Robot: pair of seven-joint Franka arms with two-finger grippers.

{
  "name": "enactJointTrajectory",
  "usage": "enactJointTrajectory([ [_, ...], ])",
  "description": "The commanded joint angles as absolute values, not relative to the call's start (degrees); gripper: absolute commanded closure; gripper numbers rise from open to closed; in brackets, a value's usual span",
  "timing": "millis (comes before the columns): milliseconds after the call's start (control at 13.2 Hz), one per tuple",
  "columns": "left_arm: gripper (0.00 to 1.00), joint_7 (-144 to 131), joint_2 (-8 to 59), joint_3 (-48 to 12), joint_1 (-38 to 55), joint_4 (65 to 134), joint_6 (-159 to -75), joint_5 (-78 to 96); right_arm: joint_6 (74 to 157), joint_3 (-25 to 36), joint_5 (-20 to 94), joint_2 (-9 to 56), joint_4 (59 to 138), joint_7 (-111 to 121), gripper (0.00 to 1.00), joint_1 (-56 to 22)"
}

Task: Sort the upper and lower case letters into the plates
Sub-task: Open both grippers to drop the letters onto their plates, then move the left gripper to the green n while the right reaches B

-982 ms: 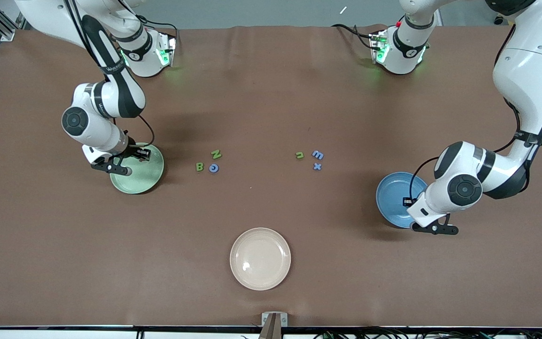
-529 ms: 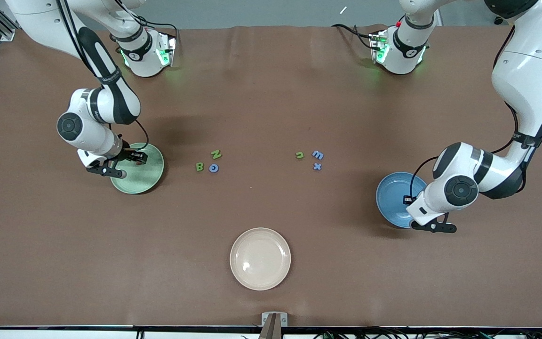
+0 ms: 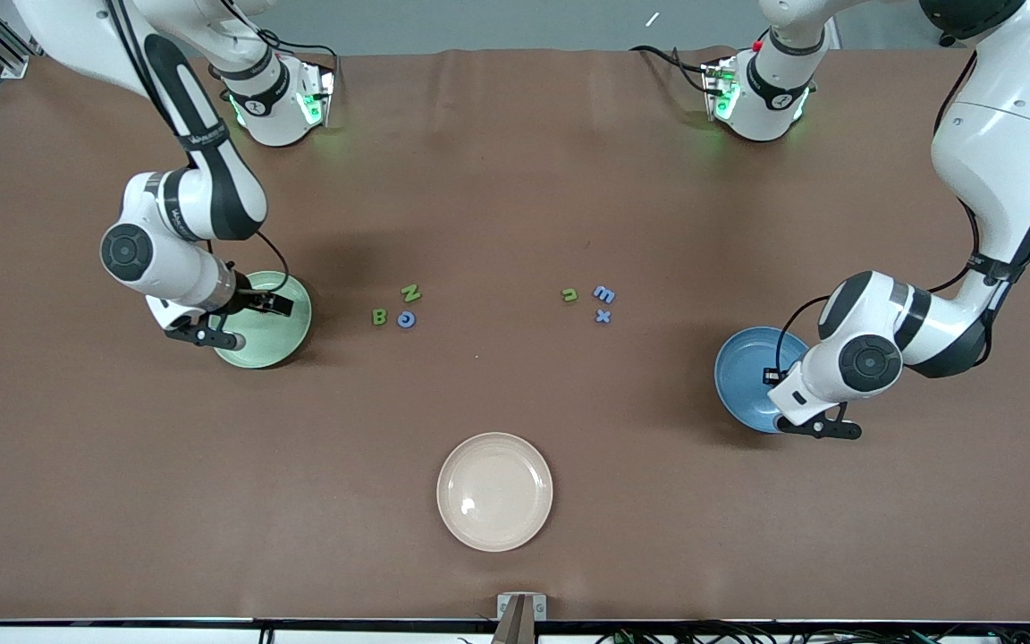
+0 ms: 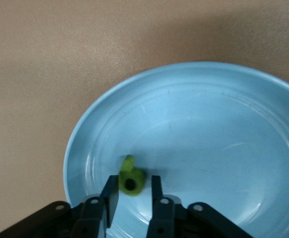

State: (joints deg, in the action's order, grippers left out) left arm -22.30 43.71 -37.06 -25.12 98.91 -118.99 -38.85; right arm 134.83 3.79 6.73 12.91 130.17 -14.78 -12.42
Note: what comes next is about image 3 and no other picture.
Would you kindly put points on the blue foam letter C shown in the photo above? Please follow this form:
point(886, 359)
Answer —
point(406, 313)

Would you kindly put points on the tan camera mast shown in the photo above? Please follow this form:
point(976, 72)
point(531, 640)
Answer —
point(515, 628)

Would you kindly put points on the blue foam letter m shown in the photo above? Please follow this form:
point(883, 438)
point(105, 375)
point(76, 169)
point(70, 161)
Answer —
point(604, 294)

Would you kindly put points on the white table front rail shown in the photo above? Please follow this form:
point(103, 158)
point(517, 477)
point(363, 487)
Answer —
point(122, 637)

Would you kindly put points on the beige plate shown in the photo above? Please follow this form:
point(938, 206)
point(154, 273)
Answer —
point(494, 492)

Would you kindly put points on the blue plate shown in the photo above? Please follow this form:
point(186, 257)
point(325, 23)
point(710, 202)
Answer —
point(743, 380)

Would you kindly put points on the brown table cover sheet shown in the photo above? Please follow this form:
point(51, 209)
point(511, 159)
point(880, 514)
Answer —
point(515, 224)

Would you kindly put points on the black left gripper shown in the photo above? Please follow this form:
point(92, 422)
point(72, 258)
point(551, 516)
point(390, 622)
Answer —
point(776, 377)

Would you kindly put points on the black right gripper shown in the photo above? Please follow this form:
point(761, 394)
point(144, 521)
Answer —
point(255, 300)

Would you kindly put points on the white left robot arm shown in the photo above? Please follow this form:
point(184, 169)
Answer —
point(998, 152)

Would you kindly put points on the grey metal bracket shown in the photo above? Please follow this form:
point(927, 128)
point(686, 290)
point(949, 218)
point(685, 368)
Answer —
point(504, 608)

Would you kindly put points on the light green plate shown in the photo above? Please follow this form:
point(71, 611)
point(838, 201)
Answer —
point(282, 340)

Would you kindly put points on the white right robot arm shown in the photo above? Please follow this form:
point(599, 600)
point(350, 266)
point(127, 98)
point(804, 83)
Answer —
point(166, 273)

